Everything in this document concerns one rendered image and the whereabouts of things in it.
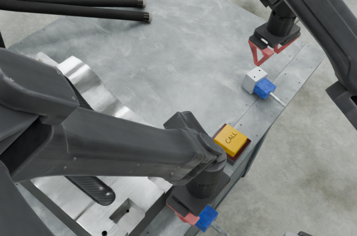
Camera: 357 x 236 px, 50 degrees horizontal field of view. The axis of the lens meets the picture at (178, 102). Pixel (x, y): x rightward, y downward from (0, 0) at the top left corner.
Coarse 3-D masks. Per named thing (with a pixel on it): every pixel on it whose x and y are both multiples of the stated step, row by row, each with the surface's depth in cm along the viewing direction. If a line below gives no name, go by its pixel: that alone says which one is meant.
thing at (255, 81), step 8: (248, 72) 104; (256, 72) 104; (264, 72) 105; (248, 80) 104; (256, 80) 103; (264, 80) 105; (248, 88) 106; (256, 88) 104; (264, 88) 103; (272, 88) 103; (264, 96) 103; (272, 96) 103; (280, 104) 102
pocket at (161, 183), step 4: (152, 180) 80; (156, 180) 80; (160, 180) 80; (164, 180) 80; (156, 184) 80; (160, 184) 80; (164, 184) 80; (168, 184) 80; (172, 184) 79; (160, 188) 79; (164, 188) 79; (168, 188) 78
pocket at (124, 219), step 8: (128, 200) 75; (120, 208) 74; (128, 208) 76; (136, 208) 75; (112, 216) 73; (120, 216) 75; (128, 216) 75; (136, 216) 75; (120, 224) 74; (128, 224) 74; (136, 224) 73; (128, 232) 72
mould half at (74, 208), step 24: (72, 72) 87; (96, 96) 87; (144, 120) 87; (48, 192) 74; (72, 192) 74; (120, 192) 75; (144, 192) 75; (168, 192) 79; (72, 216) 71; (96, 216) 71; (144, 216) 74
